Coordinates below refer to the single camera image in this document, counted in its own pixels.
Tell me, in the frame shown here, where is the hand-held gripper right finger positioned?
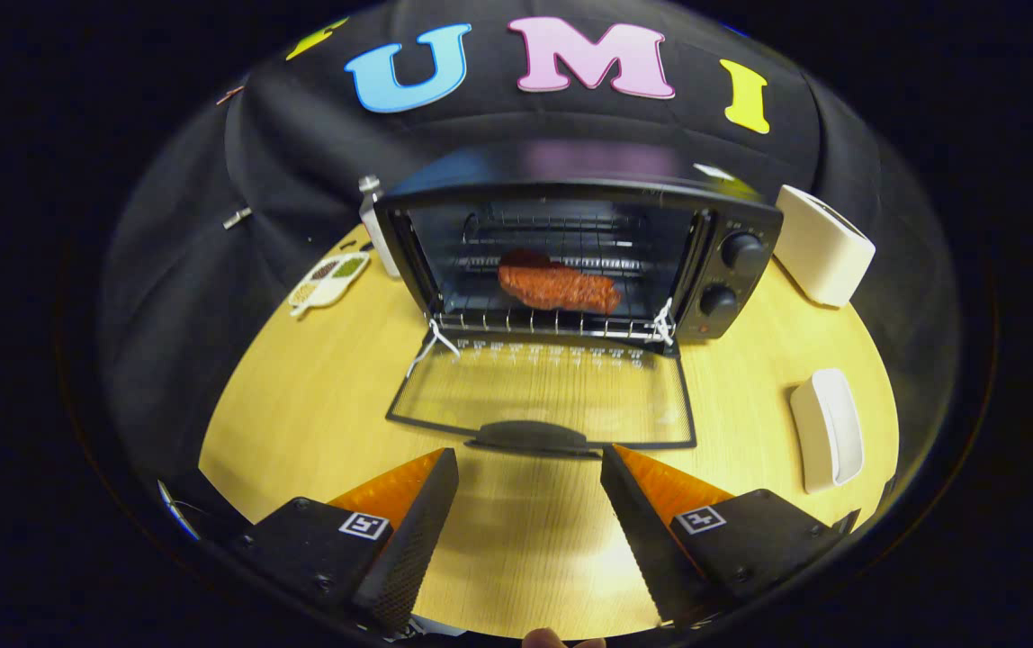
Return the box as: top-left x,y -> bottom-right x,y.
600,444 -> 861,631

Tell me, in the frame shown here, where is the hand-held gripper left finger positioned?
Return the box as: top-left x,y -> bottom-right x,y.
229,447 -> 461,635

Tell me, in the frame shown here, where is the red steak piece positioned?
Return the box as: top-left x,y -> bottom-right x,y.
497,248 -> 623,316

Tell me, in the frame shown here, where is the black toaster oven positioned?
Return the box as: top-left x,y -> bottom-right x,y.
373,139 -> 785,460

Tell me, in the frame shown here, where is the white toaster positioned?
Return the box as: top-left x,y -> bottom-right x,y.
773,184 -> 877,310

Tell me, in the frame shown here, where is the small white rectangular plate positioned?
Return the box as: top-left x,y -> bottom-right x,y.
789,367 -> 866,495

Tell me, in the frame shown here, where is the white divided seasoning dish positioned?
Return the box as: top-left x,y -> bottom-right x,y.
287,251 -> 372,319

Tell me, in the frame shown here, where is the black backdrop cloth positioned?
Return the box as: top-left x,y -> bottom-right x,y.
98,0 -> 963,505

